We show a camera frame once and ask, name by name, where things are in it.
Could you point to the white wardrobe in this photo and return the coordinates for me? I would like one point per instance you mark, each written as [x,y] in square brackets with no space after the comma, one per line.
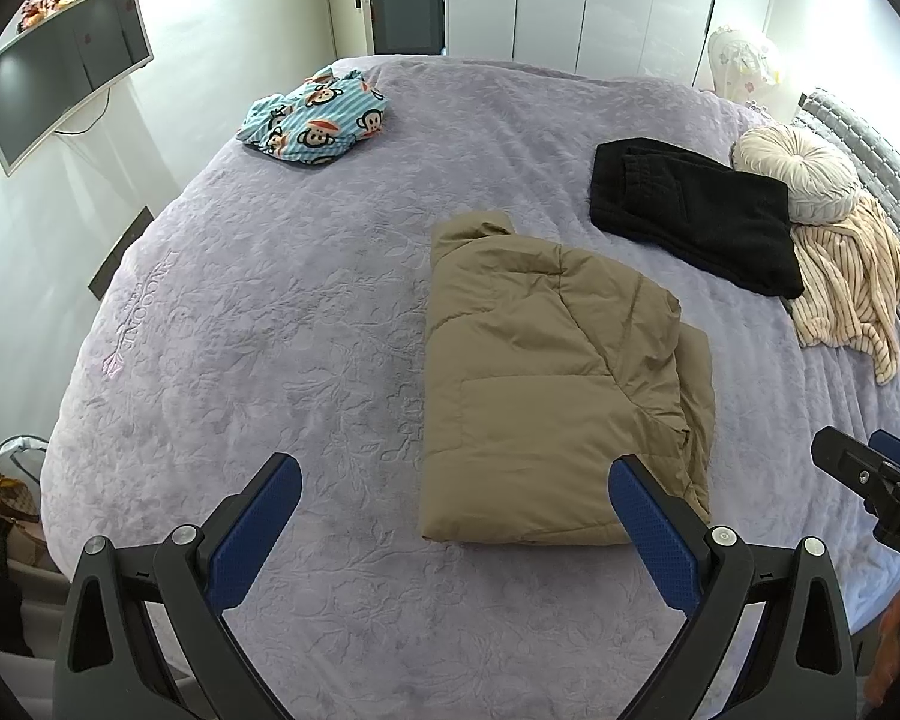
[607,7]

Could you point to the wall mounted television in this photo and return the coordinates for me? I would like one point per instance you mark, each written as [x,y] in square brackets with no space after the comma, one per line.
[60,75]

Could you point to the grey quilted headboard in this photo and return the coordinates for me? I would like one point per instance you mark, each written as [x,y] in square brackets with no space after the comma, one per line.
[877,150]

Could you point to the cream striped garment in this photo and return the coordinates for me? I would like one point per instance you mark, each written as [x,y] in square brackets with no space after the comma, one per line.
[855,285]

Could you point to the khaki puffer jacket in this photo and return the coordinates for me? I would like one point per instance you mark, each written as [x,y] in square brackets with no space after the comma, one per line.
[555,405]

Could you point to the blue monkey print cloth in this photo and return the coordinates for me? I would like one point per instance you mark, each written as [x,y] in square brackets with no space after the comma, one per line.
[315,120]

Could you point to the bed with lavender cover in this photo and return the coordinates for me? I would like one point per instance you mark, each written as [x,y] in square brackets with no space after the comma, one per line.
[270,330]

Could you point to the white floral cushion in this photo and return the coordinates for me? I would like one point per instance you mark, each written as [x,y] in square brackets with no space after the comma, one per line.
[742,60]

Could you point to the brown patterned handbag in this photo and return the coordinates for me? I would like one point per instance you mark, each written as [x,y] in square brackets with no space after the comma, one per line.
[22,525]

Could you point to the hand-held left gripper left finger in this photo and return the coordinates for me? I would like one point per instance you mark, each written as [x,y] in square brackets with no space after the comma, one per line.
[259,532]

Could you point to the black folded garment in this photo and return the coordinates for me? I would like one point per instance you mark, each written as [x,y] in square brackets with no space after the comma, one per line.
[705,217]

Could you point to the person's right hand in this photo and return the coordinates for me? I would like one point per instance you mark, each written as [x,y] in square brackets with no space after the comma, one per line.
[891,645]

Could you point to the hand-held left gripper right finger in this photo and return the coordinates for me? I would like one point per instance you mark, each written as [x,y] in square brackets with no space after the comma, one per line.
[656,532]

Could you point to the round cream velvet pillow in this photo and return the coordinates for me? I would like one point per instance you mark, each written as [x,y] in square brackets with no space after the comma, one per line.
[795,172]

